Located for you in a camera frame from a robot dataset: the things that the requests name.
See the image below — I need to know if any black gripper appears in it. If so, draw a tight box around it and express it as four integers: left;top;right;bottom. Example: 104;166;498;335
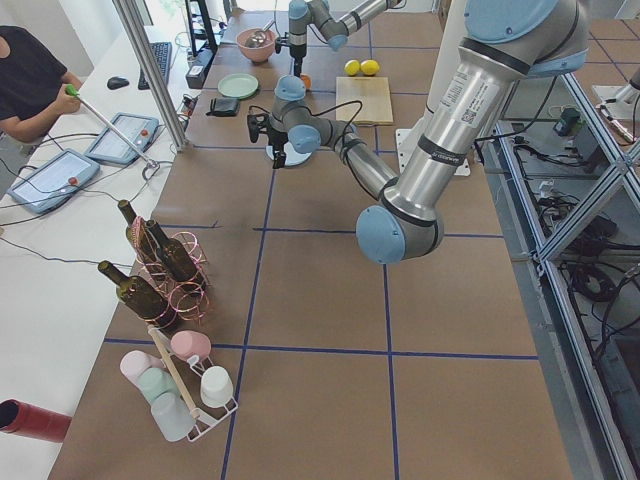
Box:
291;43;306;77
267;115;289;169

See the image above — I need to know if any light blue plate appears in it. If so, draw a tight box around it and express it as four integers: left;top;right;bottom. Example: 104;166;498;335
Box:
265;143;311;168

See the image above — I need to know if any orange fruit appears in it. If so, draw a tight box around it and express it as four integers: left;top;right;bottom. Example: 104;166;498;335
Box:
300;74;312;90

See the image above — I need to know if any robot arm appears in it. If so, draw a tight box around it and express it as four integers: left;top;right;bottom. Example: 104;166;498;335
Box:
275;0;402;77
247;1;592;264

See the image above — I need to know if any light green plate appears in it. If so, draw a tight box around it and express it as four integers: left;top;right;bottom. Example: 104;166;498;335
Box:
217;73;260;100

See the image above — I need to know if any pink bowl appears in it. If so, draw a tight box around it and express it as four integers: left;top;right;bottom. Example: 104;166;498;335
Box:
236;28;276;63

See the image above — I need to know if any metal scoop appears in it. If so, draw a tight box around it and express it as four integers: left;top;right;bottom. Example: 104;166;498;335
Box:
244;20;275;48

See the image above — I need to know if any lower yellow lemon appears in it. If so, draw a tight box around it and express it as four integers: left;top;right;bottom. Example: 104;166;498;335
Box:
343;59;361;77

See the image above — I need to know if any yellow lemon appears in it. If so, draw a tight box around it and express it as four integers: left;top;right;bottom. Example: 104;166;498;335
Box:
343;59;361;77
360;59;380;76

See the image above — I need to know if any upper yellow lemon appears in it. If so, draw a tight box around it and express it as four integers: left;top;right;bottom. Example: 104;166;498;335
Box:
360;59;380;76

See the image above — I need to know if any folded grey cloth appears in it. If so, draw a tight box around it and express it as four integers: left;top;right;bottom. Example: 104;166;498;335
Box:
206;97;240;117

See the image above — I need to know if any bamboo cutting board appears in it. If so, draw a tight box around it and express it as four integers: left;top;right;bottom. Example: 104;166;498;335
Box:
335;76;394;125

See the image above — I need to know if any black keyboard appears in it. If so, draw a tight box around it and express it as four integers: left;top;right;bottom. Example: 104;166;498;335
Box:
137;41;172;90

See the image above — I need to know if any far teach pendant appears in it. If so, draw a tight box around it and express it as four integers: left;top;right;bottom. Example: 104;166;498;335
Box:
82;112;161;168

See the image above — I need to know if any teach pendant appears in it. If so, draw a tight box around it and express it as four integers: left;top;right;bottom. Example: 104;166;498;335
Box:
8;149;100;214
82;112;161;168

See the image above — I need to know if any dark wine bottle upper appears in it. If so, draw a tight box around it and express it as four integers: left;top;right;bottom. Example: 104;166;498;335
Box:
146;219;203;284

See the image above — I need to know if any dark wine bottle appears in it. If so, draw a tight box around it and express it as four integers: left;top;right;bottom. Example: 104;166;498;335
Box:
117;200;158;265
146;219;203;284
98;260;177;329

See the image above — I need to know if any black computer mouse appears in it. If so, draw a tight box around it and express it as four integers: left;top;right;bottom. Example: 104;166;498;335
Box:
106;76;130;90

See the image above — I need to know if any dark wine bottle lower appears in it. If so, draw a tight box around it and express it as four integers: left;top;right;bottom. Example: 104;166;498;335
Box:
98;260;177;329

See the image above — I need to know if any pink cup on rack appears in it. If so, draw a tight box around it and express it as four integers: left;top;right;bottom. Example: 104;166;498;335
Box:
170;330;212;361

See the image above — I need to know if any white cup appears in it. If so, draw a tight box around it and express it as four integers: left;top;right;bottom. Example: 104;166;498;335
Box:
200;365;234;408

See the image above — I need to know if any near teach pendant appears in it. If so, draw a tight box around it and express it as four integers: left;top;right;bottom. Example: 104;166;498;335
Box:
8;149;100;214

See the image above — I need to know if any pale pink cup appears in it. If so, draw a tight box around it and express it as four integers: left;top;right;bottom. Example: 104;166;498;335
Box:
120;350;165;387

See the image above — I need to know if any person in black shirt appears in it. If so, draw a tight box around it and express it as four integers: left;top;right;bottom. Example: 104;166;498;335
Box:
1;25;82;143

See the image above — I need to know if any pale green cup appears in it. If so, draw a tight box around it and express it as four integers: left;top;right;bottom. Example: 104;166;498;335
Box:
137;367;178;404

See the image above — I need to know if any pale blue cup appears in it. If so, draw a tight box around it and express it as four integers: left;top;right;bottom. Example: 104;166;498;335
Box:
151;392;196;442

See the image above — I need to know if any red cylinder bottle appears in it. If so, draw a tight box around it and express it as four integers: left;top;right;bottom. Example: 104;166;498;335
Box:
1;399;72;443

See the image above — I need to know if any copper wire bottle rack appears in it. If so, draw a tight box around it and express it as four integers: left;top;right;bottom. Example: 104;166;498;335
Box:
127;216;210;325

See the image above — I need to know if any aluminium frame post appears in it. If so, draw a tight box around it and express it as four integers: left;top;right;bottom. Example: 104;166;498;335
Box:
113;0;188;152

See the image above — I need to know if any white wire cup rack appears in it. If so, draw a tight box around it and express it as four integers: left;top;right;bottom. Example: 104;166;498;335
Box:
148;328;238;442

